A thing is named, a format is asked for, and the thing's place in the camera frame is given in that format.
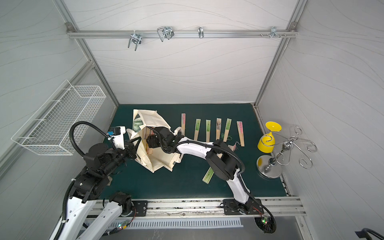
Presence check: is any cream canvas tote bag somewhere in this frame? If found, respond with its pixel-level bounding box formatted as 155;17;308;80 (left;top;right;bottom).
127;109;183;173

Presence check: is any bamboo folding fan green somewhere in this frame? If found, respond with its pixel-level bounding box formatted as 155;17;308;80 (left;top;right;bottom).
223;119;232;142
206;120;211;142

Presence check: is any bamboo folding fan pink tassel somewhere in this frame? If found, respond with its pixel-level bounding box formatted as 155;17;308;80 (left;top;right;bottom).
216;118;222;140

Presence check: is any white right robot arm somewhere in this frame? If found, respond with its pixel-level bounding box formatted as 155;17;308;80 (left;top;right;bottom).
147;127;273;217

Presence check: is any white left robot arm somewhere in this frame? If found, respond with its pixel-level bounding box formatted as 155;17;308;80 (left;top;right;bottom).
50;121;142;240

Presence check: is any metal double hook left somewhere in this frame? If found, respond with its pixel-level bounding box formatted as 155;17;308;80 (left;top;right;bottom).
128;32;142;51

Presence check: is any metal double hook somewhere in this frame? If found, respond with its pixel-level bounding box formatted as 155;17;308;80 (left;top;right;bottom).
128;32;142;51
157;26;175;42

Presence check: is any yellow plastic wine glass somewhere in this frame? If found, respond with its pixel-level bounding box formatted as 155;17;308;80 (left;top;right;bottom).
258;121;282;154

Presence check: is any metal double hook middle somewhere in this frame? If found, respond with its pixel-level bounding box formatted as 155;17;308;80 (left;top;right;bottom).
157;26;175;42

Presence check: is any small metal hook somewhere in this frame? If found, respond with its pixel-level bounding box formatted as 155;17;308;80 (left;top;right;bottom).
198;27;204;39

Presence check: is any metal hook right end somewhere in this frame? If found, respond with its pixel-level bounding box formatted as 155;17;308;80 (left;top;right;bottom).
260;27;287;39

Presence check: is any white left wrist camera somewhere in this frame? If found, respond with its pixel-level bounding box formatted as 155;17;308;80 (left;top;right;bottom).
107;126;126;150

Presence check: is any white wire basket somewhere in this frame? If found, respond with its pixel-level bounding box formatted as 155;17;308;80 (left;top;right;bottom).
11;80;106;156

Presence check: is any chrome wire glass rack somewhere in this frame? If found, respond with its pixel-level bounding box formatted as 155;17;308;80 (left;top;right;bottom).
256;126;318;179

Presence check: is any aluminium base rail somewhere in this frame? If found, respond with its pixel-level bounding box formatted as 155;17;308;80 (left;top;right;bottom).
139;197;307;219

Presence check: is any aluminium crossbar rail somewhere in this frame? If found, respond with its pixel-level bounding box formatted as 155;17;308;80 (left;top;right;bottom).
65;23;298;39

